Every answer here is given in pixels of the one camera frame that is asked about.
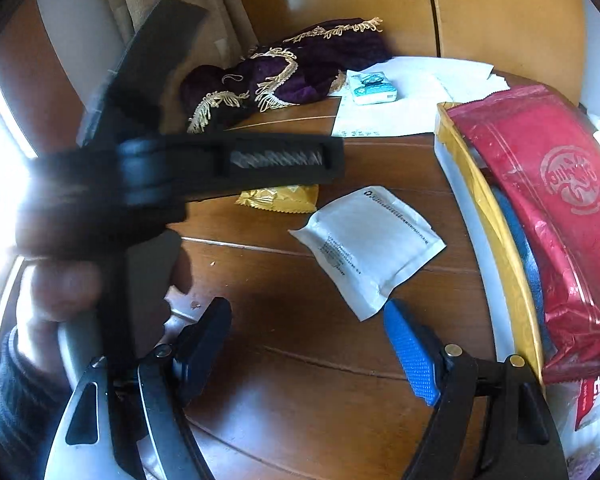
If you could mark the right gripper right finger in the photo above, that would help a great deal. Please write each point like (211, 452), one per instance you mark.
(519, 437)

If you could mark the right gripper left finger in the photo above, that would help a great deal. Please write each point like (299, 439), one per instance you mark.
(129, 426)

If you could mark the light blue fluffy cloth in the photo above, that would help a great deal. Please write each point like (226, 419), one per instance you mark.
(531, 268)

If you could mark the yellow snack packet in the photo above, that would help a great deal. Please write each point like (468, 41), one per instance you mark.
(291, 199)

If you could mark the white desiccant packet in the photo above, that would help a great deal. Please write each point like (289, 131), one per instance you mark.
(369, 242)

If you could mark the red foil pouch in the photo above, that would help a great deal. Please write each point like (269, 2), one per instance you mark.
(548, 165)

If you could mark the teal small box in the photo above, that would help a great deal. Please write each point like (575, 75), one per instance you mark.
(372, 88)

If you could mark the dark knit sleeve forearm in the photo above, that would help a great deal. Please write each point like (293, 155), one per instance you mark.
(31, 406)

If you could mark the person's left hand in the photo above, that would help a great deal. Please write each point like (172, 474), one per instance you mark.
(52, 292)

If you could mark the red white packet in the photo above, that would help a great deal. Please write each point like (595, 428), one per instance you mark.
(588, 402)

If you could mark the yellow cardboard box tray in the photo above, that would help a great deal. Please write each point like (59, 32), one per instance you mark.
(512, 310)

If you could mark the purple velvet fringed cloth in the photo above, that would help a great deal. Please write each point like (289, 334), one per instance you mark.
(301, 69)

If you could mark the white paper sheets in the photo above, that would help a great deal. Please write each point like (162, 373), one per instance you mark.
(422, 83)

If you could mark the wooden wardrobe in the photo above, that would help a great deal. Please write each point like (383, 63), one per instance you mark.
(542, 40)

